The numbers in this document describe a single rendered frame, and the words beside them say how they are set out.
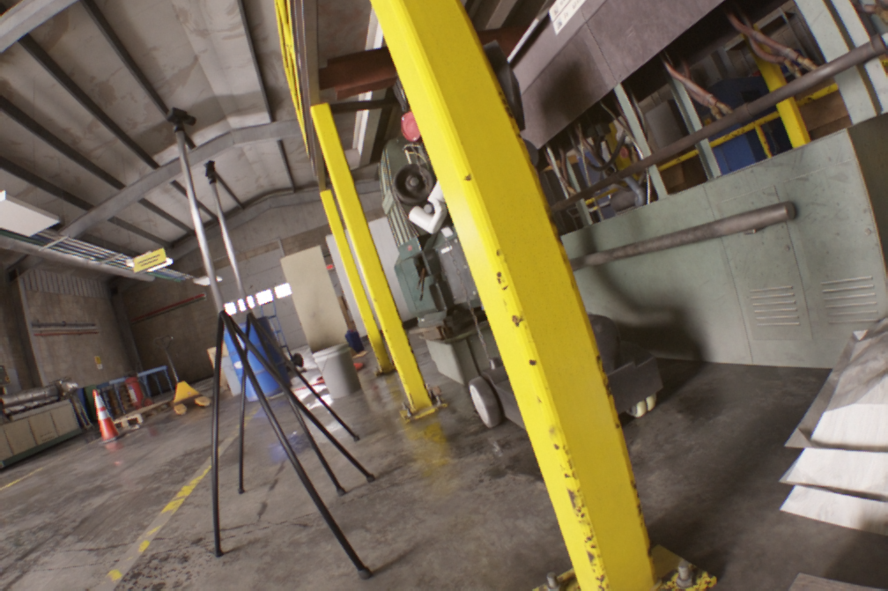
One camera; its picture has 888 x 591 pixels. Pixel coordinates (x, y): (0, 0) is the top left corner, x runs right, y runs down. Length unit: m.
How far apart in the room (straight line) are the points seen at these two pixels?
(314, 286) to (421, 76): 7.72
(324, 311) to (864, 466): 7.99
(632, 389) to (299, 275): 7.38
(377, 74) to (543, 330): 1.99
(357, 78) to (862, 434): 2.33
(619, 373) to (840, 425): 0.74
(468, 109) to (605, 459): 0.48
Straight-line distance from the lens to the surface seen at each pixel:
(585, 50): 1.78
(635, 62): 1.58
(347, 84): 2.34
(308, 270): 8.24
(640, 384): 1.34
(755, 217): 1.22
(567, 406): 0.56
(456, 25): 0.62
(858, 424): 0.73
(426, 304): 2.58
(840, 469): 0.75
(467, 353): 2.39
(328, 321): 8.18
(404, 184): 3.08
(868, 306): 1.25
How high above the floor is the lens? 0.60
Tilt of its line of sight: 3 degrees up
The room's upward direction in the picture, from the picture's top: 20 degrees counter-clockwise
